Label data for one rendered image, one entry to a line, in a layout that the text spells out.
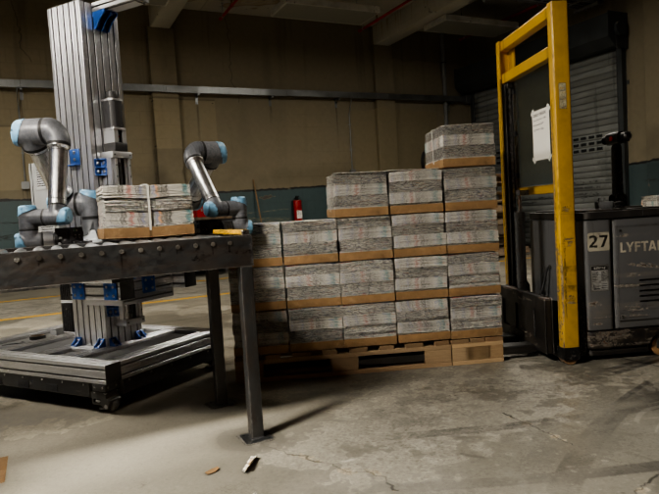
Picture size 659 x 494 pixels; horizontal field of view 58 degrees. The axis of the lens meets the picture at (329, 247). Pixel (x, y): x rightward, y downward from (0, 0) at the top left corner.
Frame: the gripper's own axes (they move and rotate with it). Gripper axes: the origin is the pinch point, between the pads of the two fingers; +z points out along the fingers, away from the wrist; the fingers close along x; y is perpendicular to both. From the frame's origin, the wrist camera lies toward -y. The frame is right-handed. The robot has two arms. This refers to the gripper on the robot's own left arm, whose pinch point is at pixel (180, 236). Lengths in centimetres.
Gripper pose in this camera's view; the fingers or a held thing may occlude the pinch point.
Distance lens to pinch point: 292.2
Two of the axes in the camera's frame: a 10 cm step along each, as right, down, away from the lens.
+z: -8.9, 0.8, -4.4
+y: -0.7, -10.0, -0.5
